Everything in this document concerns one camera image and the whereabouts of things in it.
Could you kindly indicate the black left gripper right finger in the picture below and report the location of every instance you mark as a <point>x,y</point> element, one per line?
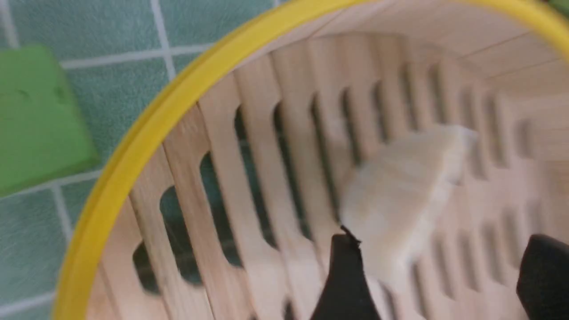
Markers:
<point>543,282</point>

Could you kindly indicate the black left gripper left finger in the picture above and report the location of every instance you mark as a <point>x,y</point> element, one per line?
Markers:
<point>345,295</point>

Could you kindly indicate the translucent dumpling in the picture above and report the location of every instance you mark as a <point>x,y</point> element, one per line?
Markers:
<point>393,200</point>

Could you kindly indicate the wooden steamer tray yellow rim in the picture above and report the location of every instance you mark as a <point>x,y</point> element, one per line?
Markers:
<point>221,200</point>

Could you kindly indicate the green checkered tablecloth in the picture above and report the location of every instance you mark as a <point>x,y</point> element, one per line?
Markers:
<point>118,54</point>

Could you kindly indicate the green block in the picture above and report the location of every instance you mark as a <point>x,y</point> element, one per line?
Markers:
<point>43,133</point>

